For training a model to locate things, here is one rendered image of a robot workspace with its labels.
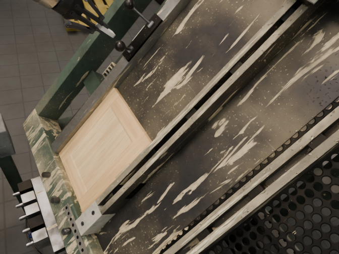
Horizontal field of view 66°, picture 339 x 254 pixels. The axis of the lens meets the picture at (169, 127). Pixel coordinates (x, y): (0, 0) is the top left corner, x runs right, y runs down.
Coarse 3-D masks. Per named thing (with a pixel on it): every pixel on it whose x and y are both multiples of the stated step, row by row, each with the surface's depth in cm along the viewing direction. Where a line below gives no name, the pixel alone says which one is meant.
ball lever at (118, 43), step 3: (117, 42) 89; (120, 42) 89; (123, 42) 90; (117, 45) 89; (120, 45) 89; (123, 45) 89; (117, 48) 89; (120, 48) 89; (123, 48) 90; (126, 48) 95; (129, 48) 98; (132, 48) 100; (120, 51) 91; (129, 51) 100
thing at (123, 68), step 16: (176, 0) 94; (160, 16) 97; (176, 16) 98; (160, 32) 99; (144, 48) 101; (128, 64) 102; (112, 80) 104; (96, 96) 108; (80, 112) 112; (64, 144) 116
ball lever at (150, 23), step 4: (128, 0) 91; (132, 0) 92; (124, 4) 91; (128, 4) 91; (132, 4) 91; (128, 8) 92; (132, 8) 92; (136, 12) 94; (140, 16) 95; (144, 20) 96; (148, 20) 96; (148, 24) 97; (152, 24) 96
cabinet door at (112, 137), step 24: (120, 96) 104; (96, 120) 108; (120, 120) 101; (72, 144) 114; (96, 144) 106; (120, 144) 99; (144, 144) 92; (72, 168) 111; (96, 168) 103; (120, 168) 96; (96, 192) 101
